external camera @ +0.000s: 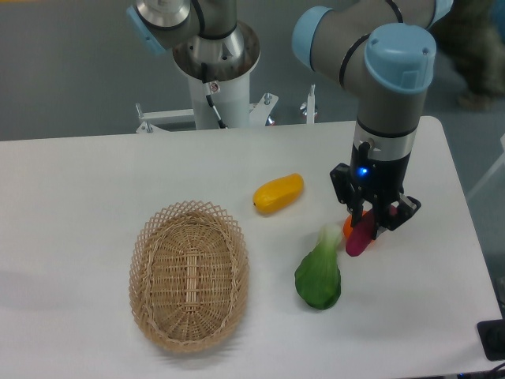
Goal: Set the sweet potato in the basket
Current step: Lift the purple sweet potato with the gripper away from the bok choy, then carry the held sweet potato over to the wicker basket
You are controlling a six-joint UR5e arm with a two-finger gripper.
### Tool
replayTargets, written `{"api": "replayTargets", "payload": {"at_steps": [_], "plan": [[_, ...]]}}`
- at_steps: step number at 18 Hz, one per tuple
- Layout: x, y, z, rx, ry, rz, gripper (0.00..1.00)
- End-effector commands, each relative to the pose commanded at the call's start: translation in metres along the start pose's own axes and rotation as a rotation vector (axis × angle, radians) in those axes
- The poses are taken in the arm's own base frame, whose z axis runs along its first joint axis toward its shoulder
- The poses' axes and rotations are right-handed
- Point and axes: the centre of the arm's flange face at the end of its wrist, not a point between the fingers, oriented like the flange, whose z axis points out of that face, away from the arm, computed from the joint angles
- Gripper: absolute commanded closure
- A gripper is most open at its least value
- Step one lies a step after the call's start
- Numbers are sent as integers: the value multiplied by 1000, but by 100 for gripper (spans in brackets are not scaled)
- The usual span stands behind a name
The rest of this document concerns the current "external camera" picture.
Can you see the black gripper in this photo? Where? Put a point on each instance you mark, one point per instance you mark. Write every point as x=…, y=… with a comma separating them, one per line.
x=380, y=183

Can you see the black device at table edge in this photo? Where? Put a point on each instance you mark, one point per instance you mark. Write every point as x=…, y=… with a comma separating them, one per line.
x=491, y=334

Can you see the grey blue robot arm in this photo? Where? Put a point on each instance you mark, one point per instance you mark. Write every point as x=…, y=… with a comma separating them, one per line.
x=380, y=51

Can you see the woven wicker basket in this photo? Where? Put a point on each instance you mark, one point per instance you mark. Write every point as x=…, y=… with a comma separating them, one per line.
x=189, y=277

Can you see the green bok choy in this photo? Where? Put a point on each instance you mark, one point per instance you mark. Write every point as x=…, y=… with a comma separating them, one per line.
x=317, y=277

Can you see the yellow mango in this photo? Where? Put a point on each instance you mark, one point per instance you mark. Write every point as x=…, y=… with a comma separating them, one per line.
x=277, y=194

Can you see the magenta sweet potato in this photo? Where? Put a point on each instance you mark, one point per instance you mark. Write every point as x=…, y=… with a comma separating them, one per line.
x=356, y=244

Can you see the person in camouflage clothing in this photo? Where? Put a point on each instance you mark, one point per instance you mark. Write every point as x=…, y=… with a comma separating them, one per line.
x=470, y=38

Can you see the orange round fruit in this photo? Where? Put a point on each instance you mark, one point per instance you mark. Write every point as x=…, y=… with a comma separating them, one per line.
x=349, y=228

